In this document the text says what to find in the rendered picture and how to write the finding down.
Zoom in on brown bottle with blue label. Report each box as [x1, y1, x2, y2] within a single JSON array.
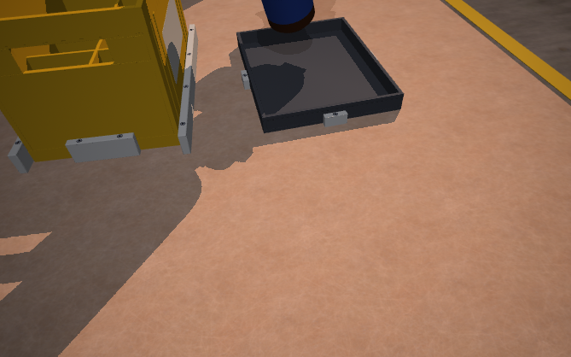
[[261, 0, 315, 33]]

